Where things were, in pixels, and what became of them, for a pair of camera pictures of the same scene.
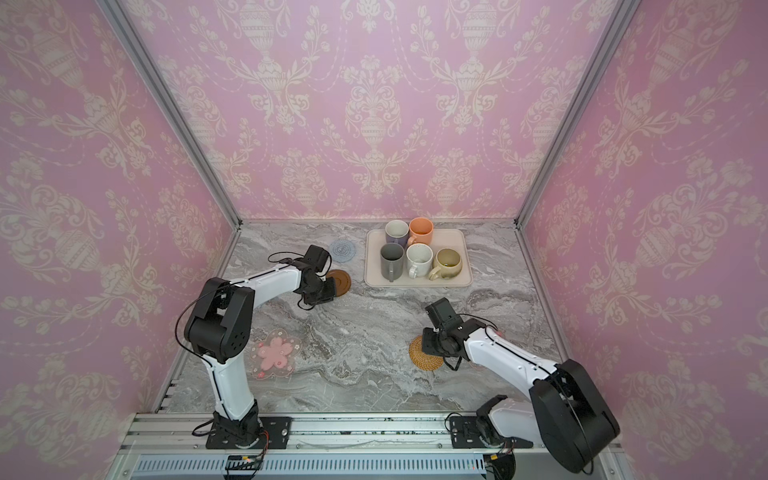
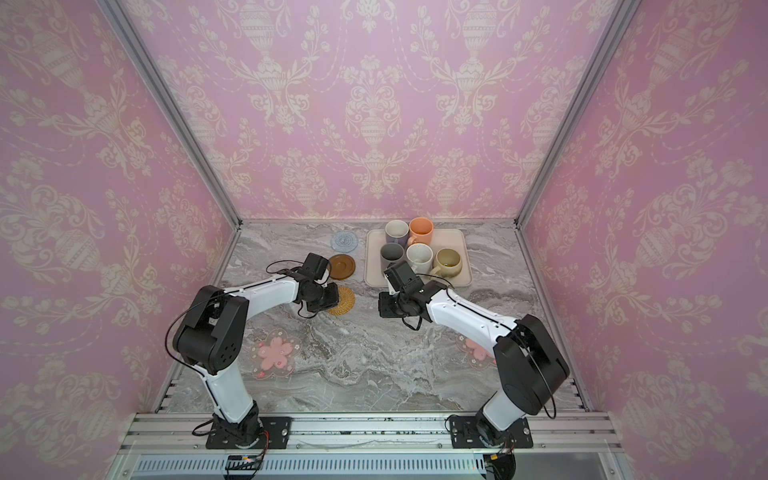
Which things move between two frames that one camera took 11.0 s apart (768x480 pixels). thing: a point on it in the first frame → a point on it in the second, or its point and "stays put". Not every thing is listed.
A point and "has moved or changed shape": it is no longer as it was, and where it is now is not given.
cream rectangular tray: (456, 239) stays put
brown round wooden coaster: (342, 281) has moved or changed shape
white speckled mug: (419, 258) stays put
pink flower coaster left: (274, 354) stays put
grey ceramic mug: (392, 257) stays put
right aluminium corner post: (619, 22) stays put
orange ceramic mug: (420, 230) stays put
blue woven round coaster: (342, 250) has moved or changed shape
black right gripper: (433, 344) → (390, 304)
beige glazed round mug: (448, 264) stays put
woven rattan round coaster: (421, 359) → (346, 301)
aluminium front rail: (399, 433) stays put
